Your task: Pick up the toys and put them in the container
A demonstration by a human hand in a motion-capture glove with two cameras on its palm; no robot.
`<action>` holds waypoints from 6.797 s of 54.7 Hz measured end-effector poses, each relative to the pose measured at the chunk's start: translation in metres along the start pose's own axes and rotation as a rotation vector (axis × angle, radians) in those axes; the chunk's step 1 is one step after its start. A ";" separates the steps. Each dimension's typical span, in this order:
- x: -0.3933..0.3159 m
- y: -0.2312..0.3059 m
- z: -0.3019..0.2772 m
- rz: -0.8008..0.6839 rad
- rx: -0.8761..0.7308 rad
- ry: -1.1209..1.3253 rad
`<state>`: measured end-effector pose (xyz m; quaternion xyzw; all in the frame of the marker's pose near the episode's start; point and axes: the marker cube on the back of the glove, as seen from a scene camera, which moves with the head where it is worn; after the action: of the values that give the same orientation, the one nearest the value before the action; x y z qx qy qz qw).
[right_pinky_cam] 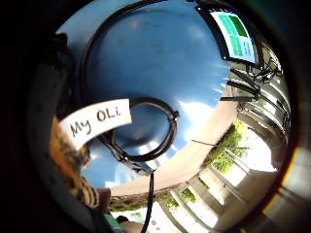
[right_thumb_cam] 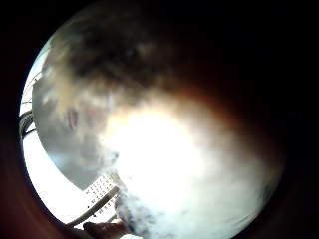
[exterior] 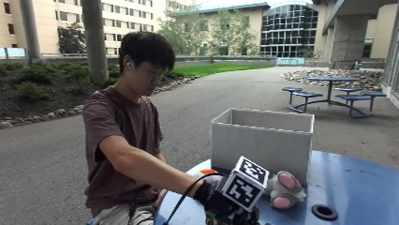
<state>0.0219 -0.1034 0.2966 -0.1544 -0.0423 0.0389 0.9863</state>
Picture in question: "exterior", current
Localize white cube of black markers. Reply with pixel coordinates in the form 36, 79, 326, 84
219, 155, 270, 213

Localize grey soft toy pink feet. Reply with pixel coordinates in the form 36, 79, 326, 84
264, 170, 308, 210

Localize orange and white soft toy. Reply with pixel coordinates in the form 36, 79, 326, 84
193, 168, 223, 184

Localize white open box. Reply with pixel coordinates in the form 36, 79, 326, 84
209, 107, 315, 188

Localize the person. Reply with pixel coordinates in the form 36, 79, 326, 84
81, 31, 210, 225

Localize green lawn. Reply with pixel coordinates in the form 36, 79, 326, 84
170, 62, 274, 78

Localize blue picnic table with seats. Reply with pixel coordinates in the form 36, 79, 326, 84
280, 76, 389, 119

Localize teal panel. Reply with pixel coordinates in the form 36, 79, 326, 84
274, 57, 307, 67

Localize pile of grey rocks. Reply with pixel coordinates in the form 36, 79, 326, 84
279, 67, 385, 92

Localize row of border stones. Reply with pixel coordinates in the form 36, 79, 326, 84
0, 74, 203, 130

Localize green trees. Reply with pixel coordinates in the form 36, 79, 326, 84
155, 7, 262, 58

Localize glass-fronted building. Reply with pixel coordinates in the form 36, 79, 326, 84
259, 3, 320, 59

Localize concrete pillar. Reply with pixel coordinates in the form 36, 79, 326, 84
328, 13, 371, 70

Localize building with teal roof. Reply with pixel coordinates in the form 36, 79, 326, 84
169, 2, 271, 58

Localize green shrubs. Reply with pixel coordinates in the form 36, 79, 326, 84
0, 61, 122, 101

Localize thick grey pole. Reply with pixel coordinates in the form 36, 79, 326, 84
80, 0, 110, 86

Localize beige building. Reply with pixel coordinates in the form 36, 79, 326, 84
0, 0, 169, 58

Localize thin grey pole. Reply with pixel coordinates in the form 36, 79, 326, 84
17, 0, 42, 60

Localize black cable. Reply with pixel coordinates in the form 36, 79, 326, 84
162, 172, 226, 225

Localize black ring in table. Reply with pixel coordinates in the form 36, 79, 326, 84
310, 203, 339, 221

